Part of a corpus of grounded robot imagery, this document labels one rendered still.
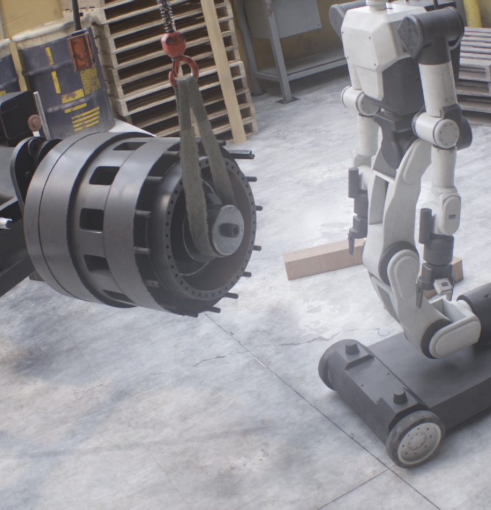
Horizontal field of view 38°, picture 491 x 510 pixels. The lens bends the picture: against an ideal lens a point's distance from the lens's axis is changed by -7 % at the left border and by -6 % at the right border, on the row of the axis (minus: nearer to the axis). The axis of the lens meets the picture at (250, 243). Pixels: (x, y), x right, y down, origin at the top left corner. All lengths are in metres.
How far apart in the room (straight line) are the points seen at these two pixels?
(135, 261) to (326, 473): 0.95
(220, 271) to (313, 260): 1.33
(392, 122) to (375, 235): 0.36
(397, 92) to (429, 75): 0.16
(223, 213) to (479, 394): 1.04
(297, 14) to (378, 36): 4.81
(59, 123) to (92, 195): 3.15
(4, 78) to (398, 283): 3.54
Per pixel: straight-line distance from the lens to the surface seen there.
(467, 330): 2.48
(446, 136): 1.95
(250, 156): 2.25
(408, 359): 2.60
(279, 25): 6.71
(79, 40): 2.06
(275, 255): 3.87
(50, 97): 5.23
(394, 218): 2.21
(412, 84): 2.07
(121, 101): 5.45
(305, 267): 3.58
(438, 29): 1.91
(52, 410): 3.15
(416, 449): 2.38
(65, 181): 2.22
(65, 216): 2.18
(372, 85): 2.10
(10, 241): 2.74
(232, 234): 2.08
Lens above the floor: 1.67
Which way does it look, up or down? 24 degrees down
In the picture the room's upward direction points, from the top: 13 degrees counter-clockwise
